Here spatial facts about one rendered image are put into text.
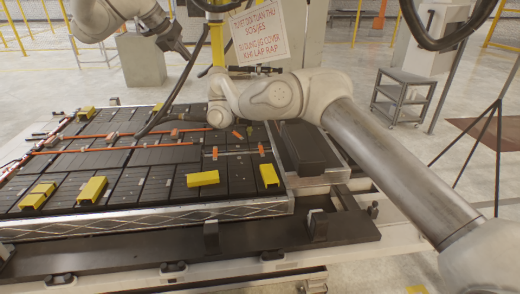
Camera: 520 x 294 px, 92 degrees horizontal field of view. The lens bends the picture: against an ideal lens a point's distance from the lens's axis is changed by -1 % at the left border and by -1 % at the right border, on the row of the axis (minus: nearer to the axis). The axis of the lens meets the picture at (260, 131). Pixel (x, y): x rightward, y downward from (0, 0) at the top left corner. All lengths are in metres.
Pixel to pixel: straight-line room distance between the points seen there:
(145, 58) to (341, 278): 5.05
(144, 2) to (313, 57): 5.29
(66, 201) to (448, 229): 1.47
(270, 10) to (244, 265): 1.07
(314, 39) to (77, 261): 5.51
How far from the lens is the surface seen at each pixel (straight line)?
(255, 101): 0.66
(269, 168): 1.40
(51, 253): 1.53
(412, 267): 2.55
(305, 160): 1.37
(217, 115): 1.15
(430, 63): 3.74
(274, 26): 1.08
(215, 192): 1.32
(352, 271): 2.34
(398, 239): 1.50
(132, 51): 5.85
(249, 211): 1.31
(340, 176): 1.56
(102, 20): 1.00
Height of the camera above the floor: 1.90
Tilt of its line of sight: 30 degrees down
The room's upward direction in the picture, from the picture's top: 1 degrees clockwise
